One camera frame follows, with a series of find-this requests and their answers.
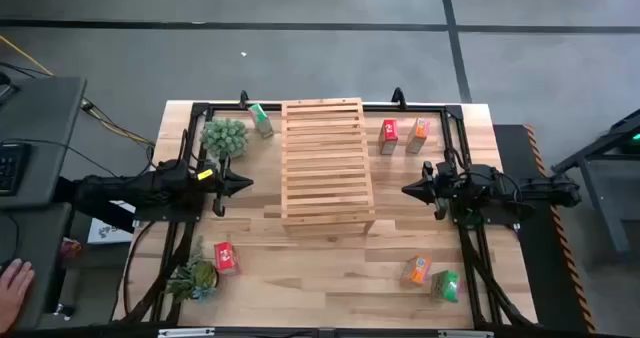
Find potted succulent plant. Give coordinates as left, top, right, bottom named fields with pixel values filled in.
left=164, top=235, right=221, bottom=304

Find silver metal bracket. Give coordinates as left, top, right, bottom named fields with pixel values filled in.
left=157, top=327, right=216, bottom=338
left=437, top=329, right=495, bottom=338

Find orange cereal box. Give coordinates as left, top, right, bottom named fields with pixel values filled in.
left=399, top=255, right=433, bottom=288
left=405, top=116, right=431, bottom=155

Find yellow floor cable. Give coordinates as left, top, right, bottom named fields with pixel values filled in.
left=0, top=34, right=157, bottom=147

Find desk caster wheel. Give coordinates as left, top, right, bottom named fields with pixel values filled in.
left=53, top=302, right=77, bottom=322

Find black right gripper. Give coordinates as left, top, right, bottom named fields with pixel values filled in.
left=401, top=160, right=451, bottom=222

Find black desk device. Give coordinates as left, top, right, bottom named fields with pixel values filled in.
left=0, top=71, right=20, bottom=107

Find black metal table frame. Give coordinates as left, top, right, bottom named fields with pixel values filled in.
left=114, top=100, right=539, bottom=332

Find red cereal box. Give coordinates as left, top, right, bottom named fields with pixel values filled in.
left=377, top=118, right=400, bottom=156
left=213, top=241, right=242, bottom=277

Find pink snack packet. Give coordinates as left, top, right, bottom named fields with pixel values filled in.
left=59, top=237, right=84, bottom=269

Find wooden slatted shelf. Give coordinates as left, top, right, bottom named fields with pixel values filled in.
left=262, top=96, right=377, bottom=238

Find white printed box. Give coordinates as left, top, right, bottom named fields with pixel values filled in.
left=87, top=200, right=137, bottom=245

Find green spiky ball plant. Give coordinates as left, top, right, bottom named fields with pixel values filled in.
left=199, top=117, right=250, bottom=160

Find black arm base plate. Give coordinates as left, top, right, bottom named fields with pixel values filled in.
left=132, top=205, right=205, bottom=224
left=452, top=212, right=522, bottom=229

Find grey metal cart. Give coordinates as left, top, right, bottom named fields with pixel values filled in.
left=551, top=108, right=640, bottom=270

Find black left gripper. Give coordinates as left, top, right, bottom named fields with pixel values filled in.
left=212, top=156, right=255, bottom=218

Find black desk cable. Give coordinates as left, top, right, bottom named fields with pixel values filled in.
left=0, top=137, right=121, bottom=179

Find person's hand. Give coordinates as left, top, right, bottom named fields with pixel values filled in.
left=0, top=257, right=36, bottom=335

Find black keyboard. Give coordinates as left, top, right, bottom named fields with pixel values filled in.
left=0, top=142, right=30, bottom=197

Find grey desk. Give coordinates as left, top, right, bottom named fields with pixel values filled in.
left=0, top=202, right=74, bottom=332
left=0, top=76, right=87, bottom=210

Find black mat with hazard stripe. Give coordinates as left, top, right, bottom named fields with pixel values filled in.
left=492, top=123, right=597, bottom=335

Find green cereal box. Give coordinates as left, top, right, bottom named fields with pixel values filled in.
left=248, top=102, right=275, bottom=140
left=430, top=269, right=461, bottom=304

